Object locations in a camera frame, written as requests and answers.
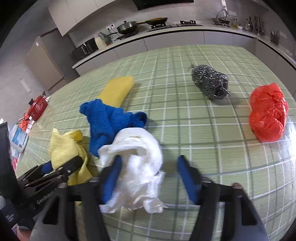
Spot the yellow knitted cloth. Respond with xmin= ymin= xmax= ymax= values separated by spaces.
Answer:
xmin=48 ymin=128 xmax=93 ymax=186

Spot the person's left hand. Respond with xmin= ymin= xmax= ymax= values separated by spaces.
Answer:
xmin=16 ymin=228 xmax=32 ymax=241

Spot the red white packet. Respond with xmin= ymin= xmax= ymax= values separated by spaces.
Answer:
xmin=11 ymin=149 xmax=20 ymax=171

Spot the white blue plastic jar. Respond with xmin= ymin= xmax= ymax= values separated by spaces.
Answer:
xmin=9 ymin=125 xmax=29 ymax=153

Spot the blue cloth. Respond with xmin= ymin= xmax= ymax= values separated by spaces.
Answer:
xmin=79 ymin=99 xmax=147 ymax=157

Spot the yellow sponge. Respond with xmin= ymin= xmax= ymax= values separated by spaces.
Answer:
xmin=97 ymin=76 xmax=134 ymax=108

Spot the beige refrigerator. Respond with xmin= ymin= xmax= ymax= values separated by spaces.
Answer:
xmin=25 ymin=28 xmax=79 ymax=94

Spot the green checked tablecloth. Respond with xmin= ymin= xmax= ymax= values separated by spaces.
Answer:
xmin=16 ymin=45 xmax=295 ymax=240

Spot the red plastic bag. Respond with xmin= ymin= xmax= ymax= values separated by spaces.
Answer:
xmin=249 ymin=83 xmax=288 ymax=142

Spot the black microwave oven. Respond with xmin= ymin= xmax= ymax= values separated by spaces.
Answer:
xmin=72 ymin=38 xmax=98 ymax=61

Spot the white kettle jug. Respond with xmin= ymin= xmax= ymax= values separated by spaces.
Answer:
xmin=94 ymin=36 xmax=107 ymax=50

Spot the steel wool scrubber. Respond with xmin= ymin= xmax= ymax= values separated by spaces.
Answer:
xmin=190 ymin=65 xmax=230 ymax=101

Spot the black lidded pot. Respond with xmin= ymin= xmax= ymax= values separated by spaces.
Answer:
xmin=116 ymin=21 xmax=138 ymax=35

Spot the black frying wok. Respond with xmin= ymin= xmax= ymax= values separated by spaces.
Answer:
xmin=137 ymin=18 xmax=168 ymax=26

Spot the black range hood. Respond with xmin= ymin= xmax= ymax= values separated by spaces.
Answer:
xmin=133 ymin=0 xmax=194 ymax=10

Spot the black utensil holder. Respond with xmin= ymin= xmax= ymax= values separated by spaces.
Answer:
xmin=270 ymin=30 xmax=280 ymax=46

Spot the black gas stove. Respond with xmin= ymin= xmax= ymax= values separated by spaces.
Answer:
xmin=149 ymin=20 xmax=202 ymax=32

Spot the dark glass bottle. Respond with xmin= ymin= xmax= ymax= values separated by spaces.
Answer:
xmin=246 ymin=17 xmax=253 ymax=31

